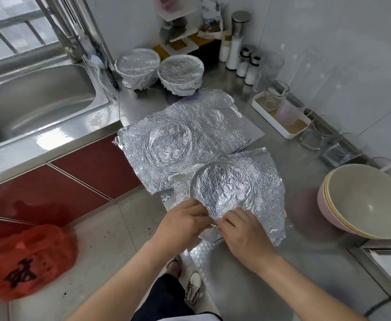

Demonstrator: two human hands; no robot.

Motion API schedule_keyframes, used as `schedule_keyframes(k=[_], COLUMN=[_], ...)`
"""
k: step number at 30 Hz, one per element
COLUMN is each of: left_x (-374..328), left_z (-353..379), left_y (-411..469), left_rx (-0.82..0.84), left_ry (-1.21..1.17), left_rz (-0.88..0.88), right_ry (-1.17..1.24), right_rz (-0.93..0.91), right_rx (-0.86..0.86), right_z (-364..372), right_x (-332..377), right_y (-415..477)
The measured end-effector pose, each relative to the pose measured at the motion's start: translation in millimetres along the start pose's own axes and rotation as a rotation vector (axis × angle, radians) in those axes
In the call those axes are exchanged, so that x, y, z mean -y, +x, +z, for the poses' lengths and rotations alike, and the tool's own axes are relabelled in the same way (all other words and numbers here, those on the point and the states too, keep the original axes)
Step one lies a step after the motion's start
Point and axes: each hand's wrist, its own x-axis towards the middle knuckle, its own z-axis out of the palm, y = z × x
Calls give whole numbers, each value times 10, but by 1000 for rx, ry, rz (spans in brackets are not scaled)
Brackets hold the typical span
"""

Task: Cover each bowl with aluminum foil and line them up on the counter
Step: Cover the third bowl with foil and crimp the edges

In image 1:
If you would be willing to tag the person's left hand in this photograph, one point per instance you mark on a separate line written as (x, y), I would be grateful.
(181, 229)

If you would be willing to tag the person's right hand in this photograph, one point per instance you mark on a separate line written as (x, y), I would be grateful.
(245, 240)

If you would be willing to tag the foil-wrapped bowl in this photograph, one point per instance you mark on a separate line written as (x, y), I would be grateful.
(239, 180)

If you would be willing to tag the stack of aluminium foil sheets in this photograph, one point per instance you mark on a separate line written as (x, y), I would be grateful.
(182, 127)

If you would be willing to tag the foil-covered bowl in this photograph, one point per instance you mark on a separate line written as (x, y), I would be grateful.
(137, 67)
(181, 73)

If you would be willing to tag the person's right forearm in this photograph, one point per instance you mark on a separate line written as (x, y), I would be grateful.
(309, 290)

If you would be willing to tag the person's left forearm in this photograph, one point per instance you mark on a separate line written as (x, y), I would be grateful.
(119, 287)

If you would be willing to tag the person's left white shoe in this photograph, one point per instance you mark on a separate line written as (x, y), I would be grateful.
(174, 267)

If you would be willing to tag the person's white shoe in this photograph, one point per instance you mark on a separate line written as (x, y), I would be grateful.
(194, 289)
(174, 267)

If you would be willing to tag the person's right white shoe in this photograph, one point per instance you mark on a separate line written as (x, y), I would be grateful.
(194, 289)

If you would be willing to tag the person's dark trousers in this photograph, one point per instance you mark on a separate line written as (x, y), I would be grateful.
(162, 301)

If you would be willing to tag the red kitchen cabinet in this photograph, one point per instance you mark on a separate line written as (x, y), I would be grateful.
(98, 167)

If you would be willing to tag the white rectangular tray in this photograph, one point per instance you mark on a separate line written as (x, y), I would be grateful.
(265, 115)

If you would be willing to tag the pink translucent cup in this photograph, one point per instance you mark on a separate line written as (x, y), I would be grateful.
(289, 113)

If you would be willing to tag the red plastic bag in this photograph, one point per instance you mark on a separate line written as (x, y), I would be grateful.
(25, 262)

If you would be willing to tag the white spoon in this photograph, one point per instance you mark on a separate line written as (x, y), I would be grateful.
(390, 165)

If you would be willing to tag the white shaker with black lid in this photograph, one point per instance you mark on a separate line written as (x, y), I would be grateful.
(251, 73)
(243, 65)

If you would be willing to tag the small white tan-capped bottle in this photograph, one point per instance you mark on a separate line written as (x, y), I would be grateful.
(225, 48)

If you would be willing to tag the white dish brush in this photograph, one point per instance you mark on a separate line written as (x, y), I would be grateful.
(98, 61)

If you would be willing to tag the tall white steel-capped bottle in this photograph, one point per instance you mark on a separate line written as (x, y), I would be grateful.
(235, 48)

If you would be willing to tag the stainless steel sink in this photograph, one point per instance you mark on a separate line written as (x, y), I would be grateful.
(35, 100)

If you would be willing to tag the white corner shelf rack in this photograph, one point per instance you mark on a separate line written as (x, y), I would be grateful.
(179, 23)

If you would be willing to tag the colourful snack packet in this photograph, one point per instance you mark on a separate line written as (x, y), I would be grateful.
(211, 15)

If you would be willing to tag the steel faucet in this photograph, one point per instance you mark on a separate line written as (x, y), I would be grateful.
(65, 30)

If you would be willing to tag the metal window railing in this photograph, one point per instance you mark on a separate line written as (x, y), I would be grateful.
(15, 23)

